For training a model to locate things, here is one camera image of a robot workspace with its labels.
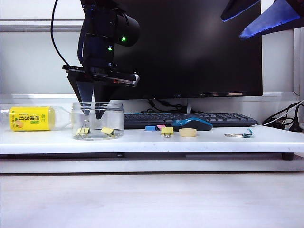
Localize blue black computer mouse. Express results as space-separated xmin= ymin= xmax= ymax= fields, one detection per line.
xmin=171 ymin=117 xmax=213 ymax=132

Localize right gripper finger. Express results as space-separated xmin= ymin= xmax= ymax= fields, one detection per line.
xmin=239 ymin=0 xmax=304 ymax=39
xmin=220 ymin=0 xmax=261 ymax=23

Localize black cable bundle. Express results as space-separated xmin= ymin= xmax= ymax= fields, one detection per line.
xmin=262 ymin=101 xmax=304 ymax=130

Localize cream round tape roll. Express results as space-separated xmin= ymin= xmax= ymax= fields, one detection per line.
xmin=179 ymin=128 xmax=198 ymax=138

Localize plastic bottle yellow label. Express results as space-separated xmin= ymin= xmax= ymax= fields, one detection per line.
xmin=0 ymin=106 xmax=73 ymax=132

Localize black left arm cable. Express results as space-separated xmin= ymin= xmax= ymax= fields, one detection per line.
xmin=50 ymin=0 xmax=84 ymax=70

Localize teal binder clip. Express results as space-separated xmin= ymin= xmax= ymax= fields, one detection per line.
xmin=224 ymin=129 xmax=254 ymax=139

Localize black computer monitor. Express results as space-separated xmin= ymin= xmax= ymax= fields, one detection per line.
xmin=92 ymin=0 xmax=263 ymax=101

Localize yellow binder clip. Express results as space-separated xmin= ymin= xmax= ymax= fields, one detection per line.
xmin=160 ymin=127 xmax=174 ymax=139
xmin=75 ymin=119 xmax=91 ymax=137
xmin=100 ymin=126 xmax=116 ymax=138

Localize black computer keyboard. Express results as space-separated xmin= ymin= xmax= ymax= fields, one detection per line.
xmin=123 ymin=112 xmax=259 ymax=130

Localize black power plug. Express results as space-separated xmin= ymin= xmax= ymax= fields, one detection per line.
xmin=289 ymin=104 xmax=303 ymax=133

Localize black monitor cables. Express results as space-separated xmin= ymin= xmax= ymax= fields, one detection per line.
xmin=140 ymin=99 xmax=188 ymax=114

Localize white cable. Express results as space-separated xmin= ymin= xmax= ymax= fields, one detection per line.
xmin=263 ymin=101 xmax=304 ymax=125

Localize white desk riser board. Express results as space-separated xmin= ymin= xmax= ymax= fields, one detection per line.
xmin=0 ymin=124 xmax=304 ymax=155

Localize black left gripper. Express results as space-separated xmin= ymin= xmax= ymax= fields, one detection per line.
xmin=62 ymin=34 xmax=136 ymax=120

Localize round transparent plastic jar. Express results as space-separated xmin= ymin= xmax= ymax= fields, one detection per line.
xmin=71 ymin=102 xmax=125 ymax=141

